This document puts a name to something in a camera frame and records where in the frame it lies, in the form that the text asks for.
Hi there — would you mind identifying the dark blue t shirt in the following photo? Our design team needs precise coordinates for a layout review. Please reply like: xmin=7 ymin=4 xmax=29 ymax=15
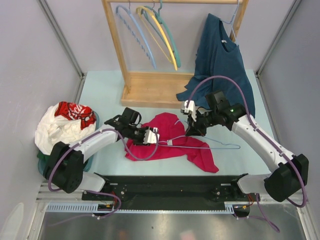
xmin=176 ymin=13 xmax=256 ymax=117

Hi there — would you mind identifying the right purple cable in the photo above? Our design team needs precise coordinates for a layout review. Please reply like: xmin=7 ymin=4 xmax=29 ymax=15
xmin=186 ymin=75 xmax=309 ymax=233

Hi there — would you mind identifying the wooden clothes rack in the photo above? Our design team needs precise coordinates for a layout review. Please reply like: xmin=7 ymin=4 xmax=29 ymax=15
xmin=102 ymin=0 xmax=249 ymax=108

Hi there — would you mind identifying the purple cable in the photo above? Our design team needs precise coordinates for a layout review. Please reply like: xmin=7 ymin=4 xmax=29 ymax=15
xmin=47 ymin=128 xmax=161 ymax=221
xmin=186 ymin=75 xmax=309 ymax=233

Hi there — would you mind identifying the thin blue hanger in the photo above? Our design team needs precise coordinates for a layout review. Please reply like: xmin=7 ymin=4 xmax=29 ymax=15
xmin=159 ymin=135 xmax=241 ymax=150

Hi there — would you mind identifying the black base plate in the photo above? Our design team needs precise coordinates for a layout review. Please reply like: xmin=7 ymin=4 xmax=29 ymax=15
xmin=81 ymin=175 xmax=256 ymax=211

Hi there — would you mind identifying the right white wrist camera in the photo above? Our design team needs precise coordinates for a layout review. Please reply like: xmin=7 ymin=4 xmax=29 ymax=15
xmin=180 ymin=100 xmax=197 ymax=122

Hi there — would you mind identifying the white slotted cable duct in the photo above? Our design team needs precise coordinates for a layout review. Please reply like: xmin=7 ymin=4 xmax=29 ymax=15
xmin=46 ymin=202 xmax=235 ymax=214

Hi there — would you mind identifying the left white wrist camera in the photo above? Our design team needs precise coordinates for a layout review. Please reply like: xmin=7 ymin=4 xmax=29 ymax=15
xmin=143 ymin=127 xmax=160 ymax=145

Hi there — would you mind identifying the light blue wire hanger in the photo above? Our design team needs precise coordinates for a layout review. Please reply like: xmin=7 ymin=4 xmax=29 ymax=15
xmin=222 ymin=0 xmax=242 ymax=46

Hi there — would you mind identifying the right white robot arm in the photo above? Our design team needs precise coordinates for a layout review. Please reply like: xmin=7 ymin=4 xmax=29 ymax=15
xmin=181 ymin=91 xmax=309 ymax=202

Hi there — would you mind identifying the white and red shirt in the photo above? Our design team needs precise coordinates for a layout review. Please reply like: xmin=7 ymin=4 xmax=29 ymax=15
xmin=34 ymin=101 xmax=96 ymax=155

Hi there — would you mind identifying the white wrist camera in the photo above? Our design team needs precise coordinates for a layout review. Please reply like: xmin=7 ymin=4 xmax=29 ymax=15
xmin=180 ymin=100 xmax=197 ymax=122
xmin=143 ymin=127 xmax=160 ymax=145

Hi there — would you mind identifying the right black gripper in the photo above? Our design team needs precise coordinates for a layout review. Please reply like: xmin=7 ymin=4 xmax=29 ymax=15
xmin=185 ymin=109 xmax=218 ymax=137

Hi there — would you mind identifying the yellow hanger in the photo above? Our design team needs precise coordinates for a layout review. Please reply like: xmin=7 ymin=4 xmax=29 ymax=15
xmin=135 ymin=3 xmax=181 ymax=71

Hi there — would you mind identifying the pink t shirt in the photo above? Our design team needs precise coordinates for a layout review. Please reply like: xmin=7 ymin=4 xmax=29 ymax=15
xmin=125 ymin=112 xmax=219 ymax=173

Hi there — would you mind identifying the light blue notched hanger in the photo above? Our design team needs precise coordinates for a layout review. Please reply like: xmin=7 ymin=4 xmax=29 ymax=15
xmin=115 ymin=4 xmax=157 ymax=69

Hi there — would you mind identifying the teal laundry basket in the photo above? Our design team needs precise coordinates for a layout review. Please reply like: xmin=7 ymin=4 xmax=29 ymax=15
xmin=37 ymin=111 xmax=100 ymax=175

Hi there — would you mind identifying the teal hanger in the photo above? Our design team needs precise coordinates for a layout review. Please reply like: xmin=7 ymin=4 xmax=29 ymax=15
xmin=140 ymin=1 xmax=181 ymax=69

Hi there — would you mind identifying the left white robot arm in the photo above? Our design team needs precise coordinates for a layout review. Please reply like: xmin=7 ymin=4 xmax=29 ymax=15
xmin=43 ymin=107 xmax=159 ymax=200

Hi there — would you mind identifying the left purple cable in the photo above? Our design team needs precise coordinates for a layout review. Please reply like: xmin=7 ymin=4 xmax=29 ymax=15
xmin=47 ymin=128 xmax=161 ymax=221

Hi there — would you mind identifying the green garment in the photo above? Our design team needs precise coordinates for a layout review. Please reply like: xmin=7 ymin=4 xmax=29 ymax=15
xmin=37 ymin=150 xmax=50 ymax=162

